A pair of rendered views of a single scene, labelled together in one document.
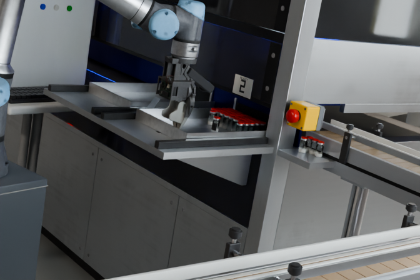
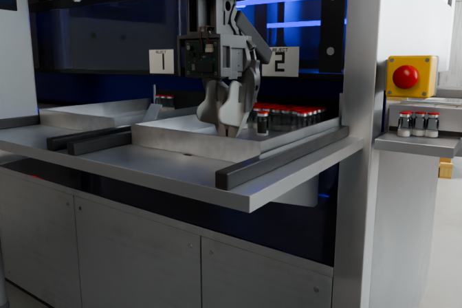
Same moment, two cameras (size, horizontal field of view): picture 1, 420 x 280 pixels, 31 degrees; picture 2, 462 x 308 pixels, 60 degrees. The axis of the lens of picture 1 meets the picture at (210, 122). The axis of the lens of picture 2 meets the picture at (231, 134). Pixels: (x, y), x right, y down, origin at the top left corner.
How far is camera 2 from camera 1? 1.58 m
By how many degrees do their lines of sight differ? 14
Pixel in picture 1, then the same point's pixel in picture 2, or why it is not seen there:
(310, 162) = (453, 146)
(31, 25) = not seen: outside the picture
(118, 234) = (122, 293)
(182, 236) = (217, 287)
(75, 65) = (21, 103)
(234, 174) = (306, 194)
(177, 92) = (230, 59)
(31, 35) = not seen: outside the picture
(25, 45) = not seen: outside the picture
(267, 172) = (357, 179)
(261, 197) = (352, 218)
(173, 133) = (223, 149)
